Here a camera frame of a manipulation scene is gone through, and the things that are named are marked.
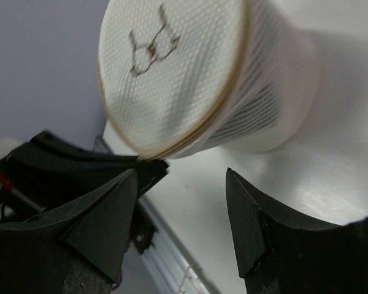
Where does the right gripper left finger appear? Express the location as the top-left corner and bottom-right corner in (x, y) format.
(0, 170), (137, 293)

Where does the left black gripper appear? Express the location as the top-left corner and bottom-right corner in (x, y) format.
(0, 131), (169, 223)

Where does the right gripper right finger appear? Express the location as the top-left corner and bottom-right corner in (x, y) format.
(226, 169), (368, 293)

